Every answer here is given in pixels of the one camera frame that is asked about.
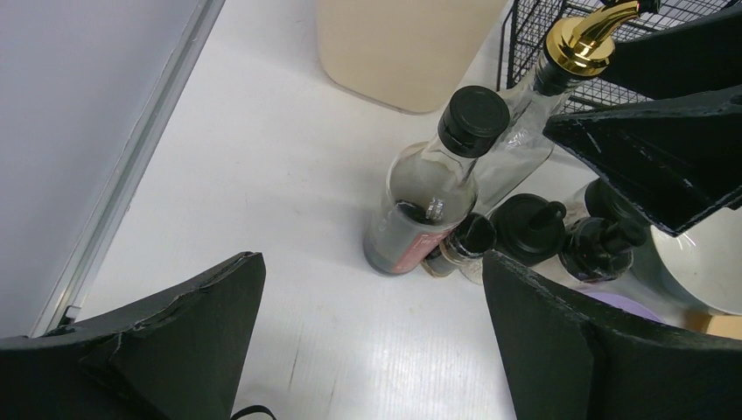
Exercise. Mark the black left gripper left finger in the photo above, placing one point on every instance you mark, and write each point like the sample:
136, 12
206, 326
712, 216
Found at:
176, 354

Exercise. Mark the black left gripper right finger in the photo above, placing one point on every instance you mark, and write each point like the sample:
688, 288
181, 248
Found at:
569, 356

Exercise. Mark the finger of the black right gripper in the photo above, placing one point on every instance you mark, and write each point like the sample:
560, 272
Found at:
676, 161
699, 56

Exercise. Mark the clear jar black spout lid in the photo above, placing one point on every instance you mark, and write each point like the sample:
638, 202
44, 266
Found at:
598, 199

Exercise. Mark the clear bottle gold pump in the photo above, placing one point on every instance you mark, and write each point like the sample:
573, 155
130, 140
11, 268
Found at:
523, 148

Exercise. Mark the soy sauce bottle red label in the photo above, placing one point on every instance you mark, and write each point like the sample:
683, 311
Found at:
430, 188

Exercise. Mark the purple plastic plate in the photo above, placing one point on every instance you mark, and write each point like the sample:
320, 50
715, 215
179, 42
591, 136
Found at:
626, 304

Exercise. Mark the white ceramic bowl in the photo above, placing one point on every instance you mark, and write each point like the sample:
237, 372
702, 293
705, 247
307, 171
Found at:
699, 269

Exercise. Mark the salt shaker black pump lid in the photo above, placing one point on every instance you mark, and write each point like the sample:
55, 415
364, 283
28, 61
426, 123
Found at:
595, 251

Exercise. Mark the white shaker black spout lid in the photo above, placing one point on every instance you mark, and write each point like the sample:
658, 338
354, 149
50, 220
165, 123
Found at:
526, 228

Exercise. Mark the small pepper jar black lid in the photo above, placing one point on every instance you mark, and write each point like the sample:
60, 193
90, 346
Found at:
464, 245

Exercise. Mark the orange plastic plate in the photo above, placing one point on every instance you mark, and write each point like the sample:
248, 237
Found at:
726, 326

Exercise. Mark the beige plastic bin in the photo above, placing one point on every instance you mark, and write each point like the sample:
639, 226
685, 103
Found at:
408, 55

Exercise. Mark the aluminium frame rail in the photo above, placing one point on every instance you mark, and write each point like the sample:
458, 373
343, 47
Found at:
81, 268

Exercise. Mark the black wire basket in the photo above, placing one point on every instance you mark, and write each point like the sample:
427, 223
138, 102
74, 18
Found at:
531, 25

